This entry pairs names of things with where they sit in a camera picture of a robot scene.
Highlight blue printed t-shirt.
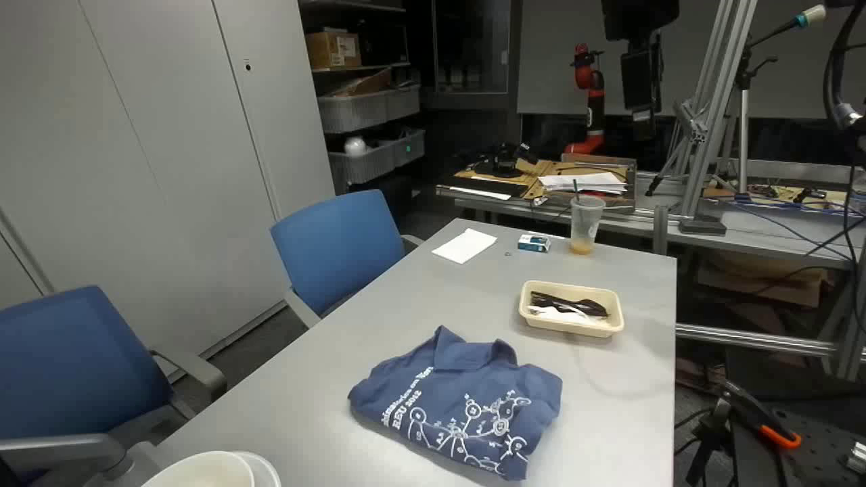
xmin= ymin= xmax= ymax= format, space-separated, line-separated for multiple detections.
xmin=347 ymin=326 xmax=565 ymax=484

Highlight white paper sheet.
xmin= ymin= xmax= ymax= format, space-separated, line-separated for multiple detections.
xmin=430 ymin=227 xmax=500 ymax=266

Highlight blue office chair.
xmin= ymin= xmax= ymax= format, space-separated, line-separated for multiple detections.
xmin=269 ymin=188 xmax=423 ymax=330
xmin=0 ymin=285 xmax=231 ymax=487

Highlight grey plastic storage bin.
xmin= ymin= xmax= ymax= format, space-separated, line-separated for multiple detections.
xmin=316 ymin=82 xmax=424 ymax=138
xmin=328 ymin=128 xmax=428 ymax=192

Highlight flat cardboard pile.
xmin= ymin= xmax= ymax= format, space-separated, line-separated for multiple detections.
xmin=453 ymin=148 xmax=639 ymax=217

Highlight black plastic utensils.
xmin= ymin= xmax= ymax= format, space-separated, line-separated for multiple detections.
xmin=527 ymin=289 xmax=612 ymax=319

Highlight clear plastic cup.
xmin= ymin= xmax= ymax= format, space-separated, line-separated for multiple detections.
xmin=568 ymin=192 xmax=608 ymax=258

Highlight white paper stack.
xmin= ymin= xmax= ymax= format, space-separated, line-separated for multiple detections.
xmin=537 ymin=171 xmax=627 ymax=198

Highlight beige plastic tray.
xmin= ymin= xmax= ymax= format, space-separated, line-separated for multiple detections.
xmin=518 ymin=276 xmax=627 ymax=340

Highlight dark glass door cabinet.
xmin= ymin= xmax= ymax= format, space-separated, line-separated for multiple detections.
xmin=423 ymin=0 xmax=526 ymax=117

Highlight dark metal shelf unit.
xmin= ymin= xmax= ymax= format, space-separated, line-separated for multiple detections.
xmin=298 ymin=0 xmax=434 ymax=198

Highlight brown cardboard box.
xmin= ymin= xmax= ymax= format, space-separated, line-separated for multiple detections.
xmin=303 ymin=25 xmax=366 ymax=73

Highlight red upright device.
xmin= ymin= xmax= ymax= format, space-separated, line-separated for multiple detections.
xmin=568 ymin=42 xmax=608 ymax=157

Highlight black hanging device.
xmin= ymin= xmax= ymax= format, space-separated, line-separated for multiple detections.
xmin=600 ymin=0 xmax=681 ymax=117

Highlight white bowl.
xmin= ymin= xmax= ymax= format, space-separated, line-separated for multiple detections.
xmin=141 ymin=450 xmax=284 ymax=487

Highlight white cabinet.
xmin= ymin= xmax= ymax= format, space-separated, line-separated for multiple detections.
xmin=0 ymin=0 xmax=338 ymax=362

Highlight grey workbench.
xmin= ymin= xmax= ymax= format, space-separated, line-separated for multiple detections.
xmin=434 ymin=157 xmax=866 ymax=274

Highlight small black tripod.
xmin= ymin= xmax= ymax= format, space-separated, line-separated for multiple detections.
xmin=685 ymin=395 xmax=738 ymax=487

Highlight aluminium frame struts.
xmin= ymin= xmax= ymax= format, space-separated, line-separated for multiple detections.
xmin=671 ymin=0 xmax=764 ymax=238

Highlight aluminium rail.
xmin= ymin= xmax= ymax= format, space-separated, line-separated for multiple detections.
xmin=675 ymin=269 xmax=866 ymax=385

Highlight orange handled black clamp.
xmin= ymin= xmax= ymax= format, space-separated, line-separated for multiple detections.
xmin=711 ymin=376 xmax=807 ymax=455

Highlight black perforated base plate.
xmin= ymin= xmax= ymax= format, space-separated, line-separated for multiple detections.
xmin=729 ymin=408 xmax=866 ymax=487

